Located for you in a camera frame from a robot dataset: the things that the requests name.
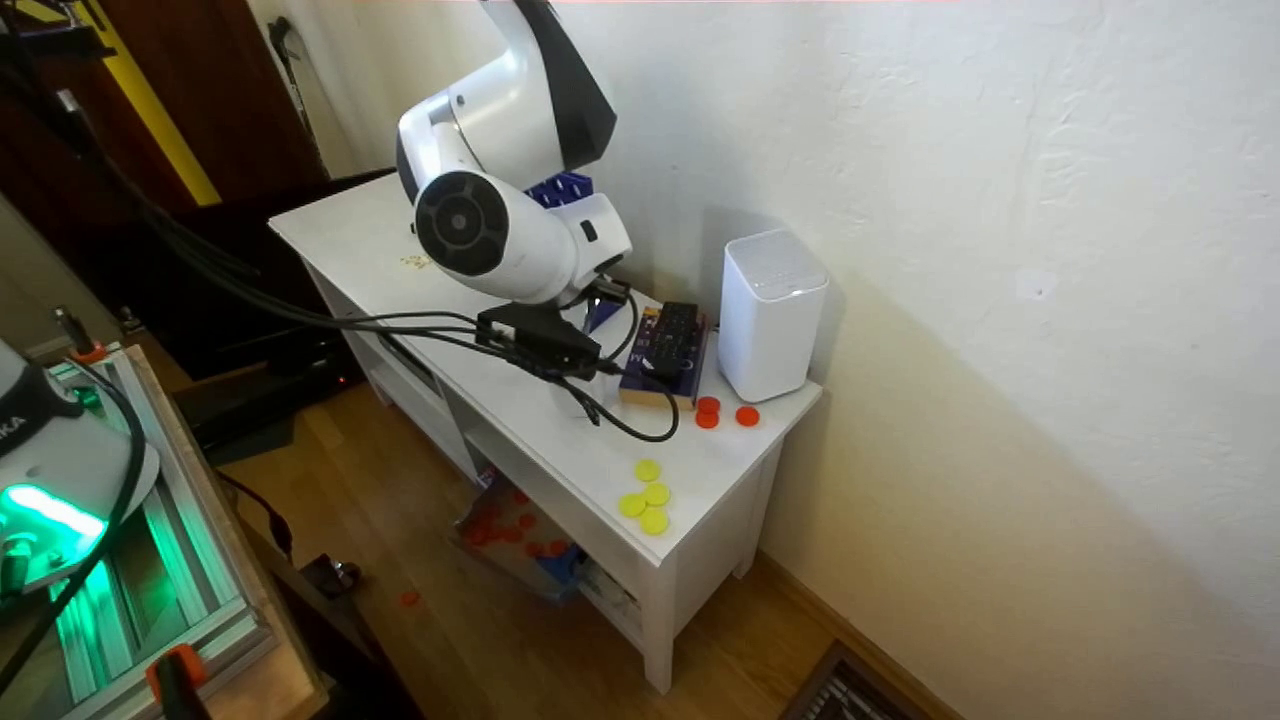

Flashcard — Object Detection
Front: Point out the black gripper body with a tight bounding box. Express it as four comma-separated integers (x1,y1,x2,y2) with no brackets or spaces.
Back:
477,303,602,381

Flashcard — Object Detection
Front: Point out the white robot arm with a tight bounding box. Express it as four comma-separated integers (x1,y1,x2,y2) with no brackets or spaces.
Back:
398,0,632,381

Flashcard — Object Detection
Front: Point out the white shelf table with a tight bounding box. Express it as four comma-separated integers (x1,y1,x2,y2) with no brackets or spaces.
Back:
267,177,820,692

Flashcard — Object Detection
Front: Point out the dark box with wooden edge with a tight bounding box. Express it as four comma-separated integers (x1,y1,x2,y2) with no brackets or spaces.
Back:
621,303,703,396

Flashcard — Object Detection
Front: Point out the blue connect four grid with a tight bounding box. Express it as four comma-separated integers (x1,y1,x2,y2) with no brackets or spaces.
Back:
533,172,632,309

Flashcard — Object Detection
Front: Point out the yellow game disc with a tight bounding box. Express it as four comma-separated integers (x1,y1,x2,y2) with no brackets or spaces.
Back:
632,459,664,483
641,510,673,537
621,498,649,520
643,483,673,510

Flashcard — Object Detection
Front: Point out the red game disc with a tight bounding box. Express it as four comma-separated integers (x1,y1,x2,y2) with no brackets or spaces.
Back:
736,405,760,428
695,396,721,428

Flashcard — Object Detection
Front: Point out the colourful box under shelf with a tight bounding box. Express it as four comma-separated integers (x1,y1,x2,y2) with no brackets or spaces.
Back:
451,479,585,602

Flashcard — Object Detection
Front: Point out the white box speaker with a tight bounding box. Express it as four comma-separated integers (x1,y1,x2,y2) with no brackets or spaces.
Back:
721,232,830,402

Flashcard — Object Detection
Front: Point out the floor vent grille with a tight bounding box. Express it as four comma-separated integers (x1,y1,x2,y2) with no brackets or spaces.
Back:
780,646,920,720

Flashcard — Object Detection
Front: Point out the aluminium rail frame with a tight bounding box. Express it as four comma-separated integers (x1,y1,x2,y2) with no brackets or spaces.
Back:
0,354,330,720

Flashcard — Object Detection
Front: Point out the orange clamp handle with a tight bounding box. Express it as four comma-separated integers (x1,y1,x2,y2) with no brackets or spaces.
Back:
144,646,214,720

